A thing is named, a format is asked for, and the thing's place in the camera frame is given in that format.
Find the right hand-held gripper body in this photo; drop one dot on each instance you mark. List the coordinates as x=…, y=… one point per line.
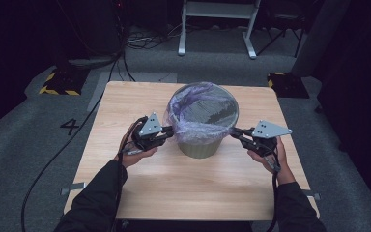
x=267, y=132

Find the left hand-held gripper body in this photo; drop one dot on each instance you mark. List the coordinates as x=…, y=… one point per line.
x=149, y=127

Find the green plastic bin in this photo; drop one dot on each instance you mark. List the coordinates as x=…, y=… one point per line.
x=199, y=150

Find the purple plastic bag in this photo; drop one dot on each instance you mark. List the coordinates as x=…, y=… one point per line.
x=203, y=106

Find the person's right hand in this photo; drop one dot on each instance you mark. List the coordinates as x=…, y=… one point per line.
x=281, y=164

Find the person's left hand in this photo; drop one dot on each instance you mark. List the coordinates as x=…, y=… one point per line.
x=132, y=158

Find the black yellow striped base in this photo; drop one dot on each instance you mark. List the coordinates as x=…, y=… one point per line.
x=288, y=85
x=64, y=82

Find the grey round stand base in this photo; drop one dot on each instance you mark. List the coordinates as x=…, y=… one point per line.
x=90, y=62

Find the black tripod stand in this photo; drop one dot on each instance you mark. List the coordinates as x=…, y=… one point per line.
x=283, y=32

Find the grey pillar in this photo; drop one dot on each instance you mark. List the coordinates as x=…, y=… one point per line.
x=319, y=38

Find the white metal stand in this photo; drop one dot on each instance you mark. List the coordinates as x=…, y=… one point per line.
x=217, y=9

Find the metal table bracket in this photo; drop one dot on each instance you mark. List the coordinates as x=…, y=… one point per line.
x=314, y=194
x=74, y=187

